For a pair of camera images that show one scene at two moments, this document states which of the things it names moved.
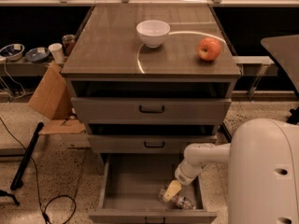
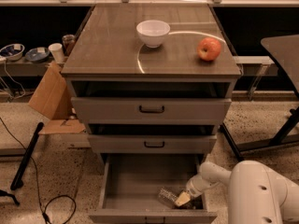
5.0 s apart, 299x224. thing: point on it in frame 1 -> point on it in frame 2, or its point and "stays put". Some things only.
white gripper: x=183 y=175 -> x=195 y=188
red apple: x=208 y=49 stays put
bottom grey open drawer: x=131 y=192 stays put
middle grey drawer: x=148 y=144 stays put
